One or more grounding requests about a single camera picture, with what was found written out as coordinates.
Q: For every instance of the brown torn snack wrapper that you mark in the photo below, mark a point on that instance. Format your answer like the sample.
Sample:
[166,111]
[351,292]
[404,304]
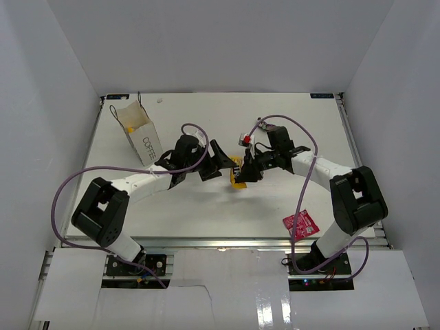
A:
[264,125]

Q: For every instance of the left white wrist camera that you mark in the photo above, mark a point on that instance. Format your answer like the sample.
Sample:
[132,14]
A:
[198,134]

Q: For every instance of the blue label left corner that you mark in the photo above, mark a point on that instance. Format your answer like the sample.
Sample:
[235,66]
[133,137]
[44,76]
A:
[124,96]

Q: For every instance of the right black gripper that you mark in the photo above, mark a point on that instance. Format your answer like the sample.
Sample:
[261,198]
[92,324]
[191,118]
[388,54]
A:
[249,173]

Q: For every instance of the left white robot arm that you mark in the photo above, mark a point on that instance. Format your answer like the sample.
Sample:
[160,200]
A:
[101,212]

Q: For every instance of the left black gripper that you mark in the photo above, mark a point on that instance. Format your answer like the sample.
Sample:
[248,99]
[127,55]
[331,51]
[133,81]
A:
[218,161]

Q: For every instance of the blue label corner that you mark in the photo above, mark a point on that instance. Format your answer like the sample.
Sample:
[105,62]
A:
[322,95]
[124,96]

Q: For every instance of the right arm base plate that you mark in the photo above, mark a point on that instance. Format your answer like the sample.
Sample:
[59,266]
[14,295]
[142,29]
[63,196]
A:
[333,277]

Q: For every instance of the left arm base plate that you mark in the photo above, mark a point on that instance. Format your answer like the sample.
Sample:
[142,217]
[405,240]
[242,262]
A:
[155,262]

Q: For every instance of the red candy packet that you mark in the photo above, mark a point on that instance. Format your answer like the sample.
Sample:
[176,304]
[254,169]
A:
[305,225]

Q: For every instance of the aluminium table frame rail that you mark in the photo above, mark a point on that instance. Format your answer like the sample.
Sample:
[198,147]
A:
[380,242]

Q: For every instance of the yellow M&M's packet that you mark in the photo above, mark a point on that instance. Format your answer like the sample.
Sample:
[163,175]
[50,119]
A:
[235,171]

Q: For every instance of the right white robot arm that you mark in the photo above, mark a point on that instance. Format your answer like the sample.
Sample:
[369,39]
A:
[356,197]

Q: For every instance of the blue label right corner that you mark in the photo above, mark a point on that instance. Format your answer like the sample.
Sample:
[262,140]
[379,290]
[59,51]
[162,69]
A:
[322,95]

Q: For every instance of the white coffee paper bag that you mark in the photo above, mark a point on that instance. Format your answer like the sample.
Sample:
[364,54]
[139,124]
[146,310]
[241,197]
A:
[144,140]

